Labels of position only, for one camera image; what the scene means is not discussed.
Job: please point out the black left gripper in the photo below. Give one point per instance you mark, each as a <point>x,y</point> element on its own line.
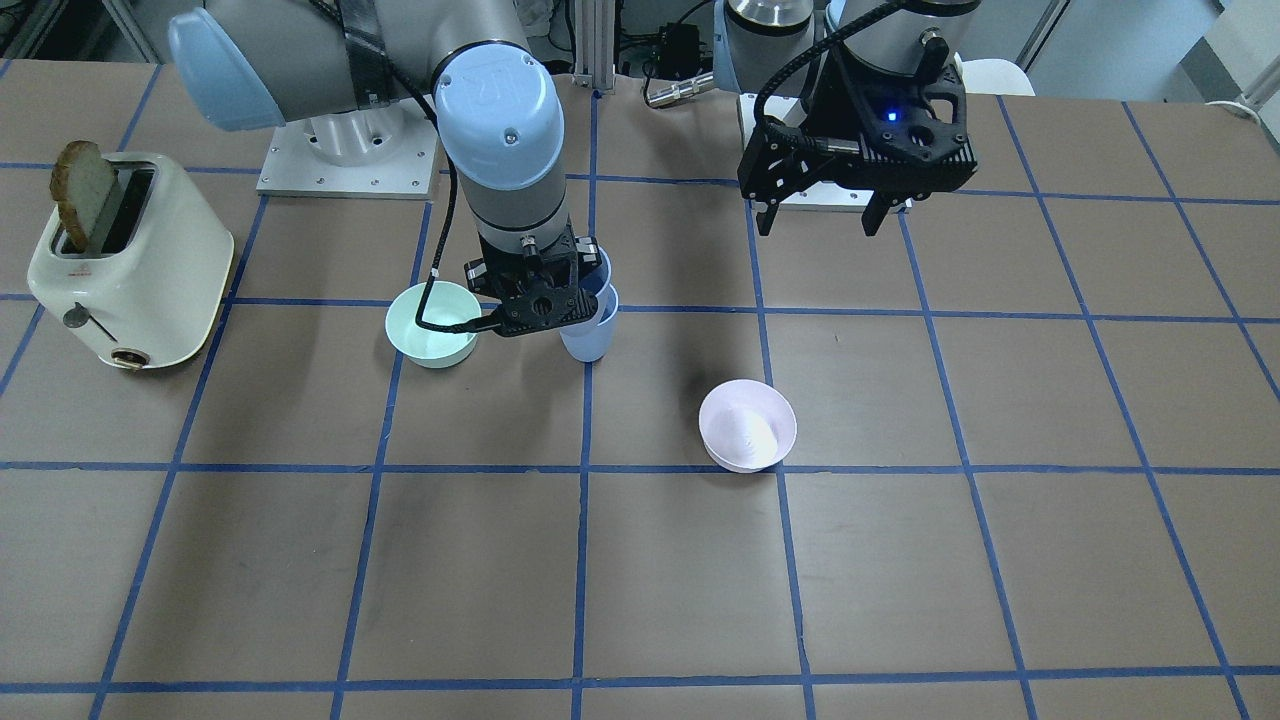
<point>833,108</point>

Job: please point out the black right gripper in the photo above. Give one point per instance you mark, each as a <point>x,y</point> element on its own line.
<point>478,272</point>

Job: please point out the blue cup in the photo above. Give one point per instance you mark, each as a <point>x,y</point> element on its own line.
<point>595,279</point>
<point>588,341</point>

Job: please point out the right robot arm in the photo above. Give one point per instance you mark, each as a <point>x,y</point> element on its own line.
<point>493,105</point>

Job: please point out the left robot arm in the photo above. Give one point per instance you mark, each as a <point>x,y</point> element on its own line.
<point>756,40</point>

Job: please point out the white chair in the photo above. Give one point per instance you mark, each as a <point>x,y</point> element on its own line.
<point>994,76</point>

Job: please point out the pink white bowl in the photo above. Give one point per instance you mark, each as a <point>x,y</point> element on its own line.
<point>746,426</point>

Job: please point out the cream white toaster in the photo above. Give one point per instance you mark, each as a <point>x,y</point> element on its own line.
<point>145,293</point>

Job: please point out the toasted bread slice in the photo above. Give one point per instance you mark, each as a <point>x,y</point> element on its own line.
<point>84,186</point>

